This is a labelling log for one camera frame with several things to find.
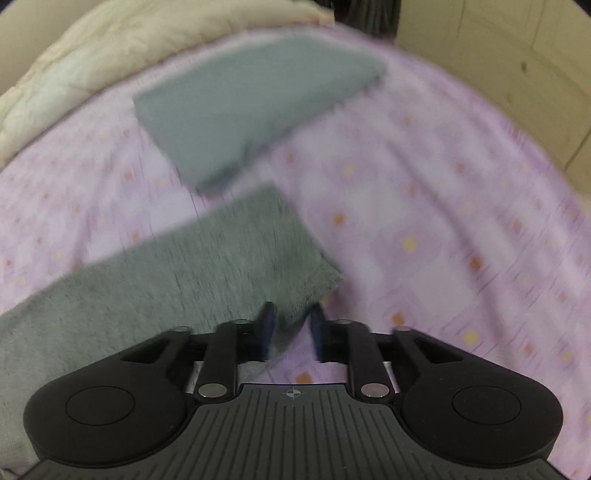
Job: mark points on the folded blue-grey cloth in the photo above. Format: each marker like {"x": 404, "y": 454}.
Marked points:
{"x": 212, "y": 120}

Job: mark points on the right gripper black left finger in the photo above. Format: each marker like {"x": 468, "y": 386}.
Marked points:
{"x": 232, "y": 344}

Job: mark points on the cream wardrobe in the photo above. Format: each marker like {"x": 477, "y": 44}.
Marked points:
{"x": 531, "y": 58}

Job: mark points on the cream white duvet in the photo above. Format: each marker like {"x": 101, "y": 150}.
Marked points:
{"x": 117, "y": 39}

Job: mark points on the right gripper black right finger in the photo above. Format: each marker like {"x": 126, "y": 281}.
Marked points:
{"x": 352, "y": 344}

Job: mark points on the grey knit pants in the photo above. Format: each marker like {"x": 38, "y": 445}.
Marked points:
{"x": 224, "y": 266}

